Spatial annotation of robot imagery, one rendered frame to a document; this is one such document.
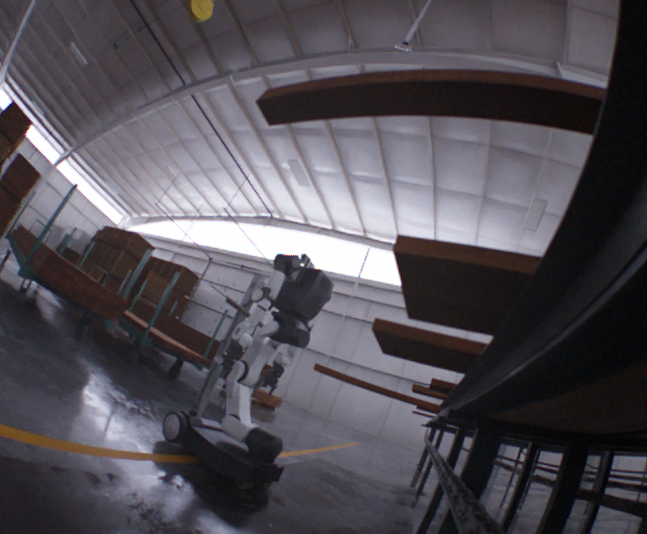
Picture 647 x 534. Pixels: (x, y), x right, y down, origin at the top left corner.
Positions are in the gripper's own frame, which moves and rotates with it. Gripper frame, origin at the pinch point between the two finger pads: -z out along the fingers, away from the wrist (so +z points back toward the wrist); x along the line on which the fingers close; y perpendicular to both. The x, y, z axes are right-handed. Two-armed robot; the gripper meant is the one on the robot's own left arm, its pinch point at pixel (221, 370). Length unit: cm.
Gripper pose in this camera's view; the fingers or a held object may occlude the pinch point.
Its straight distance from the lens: 180.4
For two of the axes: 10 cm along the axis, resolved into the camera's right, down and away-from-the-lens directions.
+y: -4.5, -5.3, -7.2
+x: -7.3, -2.5, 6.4
